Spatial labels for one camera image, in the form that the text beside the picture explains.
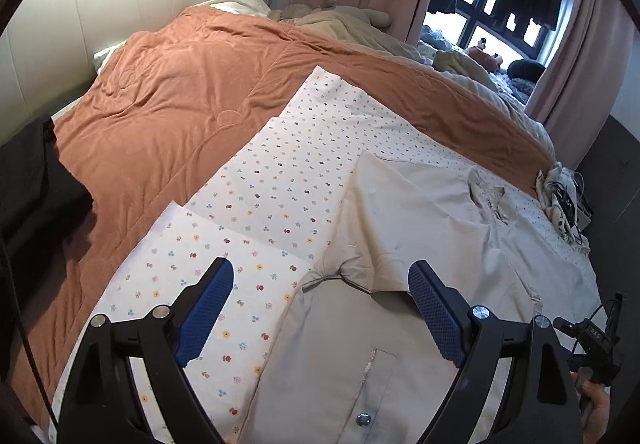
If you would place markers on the heap of pale bedding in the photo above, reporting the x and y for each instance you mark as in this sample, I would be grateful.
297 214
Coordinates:
460 66

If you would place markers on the white pillow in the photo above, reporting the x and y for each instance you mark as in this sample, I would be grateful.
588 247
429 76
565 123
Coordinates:
240 3

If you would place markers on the orange comforter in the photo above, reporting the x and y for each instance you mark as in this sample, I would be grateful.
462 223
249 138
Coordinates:
200 73

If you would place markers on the white floral bed sheet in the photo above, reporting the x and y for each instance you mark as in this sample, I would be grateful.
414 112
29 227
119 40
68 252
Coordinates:
280 184

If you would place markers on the dark round cushion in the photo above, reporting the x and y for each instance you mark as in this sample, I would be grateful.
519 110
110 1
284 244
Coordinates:
525 69

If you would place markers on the person's right hand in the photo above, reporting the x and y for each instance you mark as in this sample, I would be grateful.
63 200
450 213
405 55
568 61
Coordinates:
597 411

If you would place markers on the small brown plush toy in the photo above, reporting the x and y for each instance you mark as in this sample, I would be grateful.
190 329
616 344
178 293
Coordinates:
485 54

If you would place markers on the beige garment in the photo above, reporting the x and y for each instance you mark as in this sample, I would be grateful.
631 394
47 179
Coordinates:
400 224

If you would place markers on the black cloth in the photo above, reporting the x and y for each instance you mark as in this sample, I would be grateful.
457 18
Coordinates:
35 184

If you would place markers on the beige plush toy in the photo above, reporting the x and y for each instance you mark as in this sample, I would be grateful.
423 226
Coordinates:
345 13

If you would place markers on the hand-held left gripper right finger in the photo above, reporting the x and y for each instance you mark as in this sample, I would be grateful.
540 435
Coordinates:
431 309

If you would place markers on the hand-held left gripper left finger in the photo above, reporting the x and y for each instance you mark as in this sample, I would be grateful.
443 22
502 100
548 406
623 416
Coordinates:
212 296

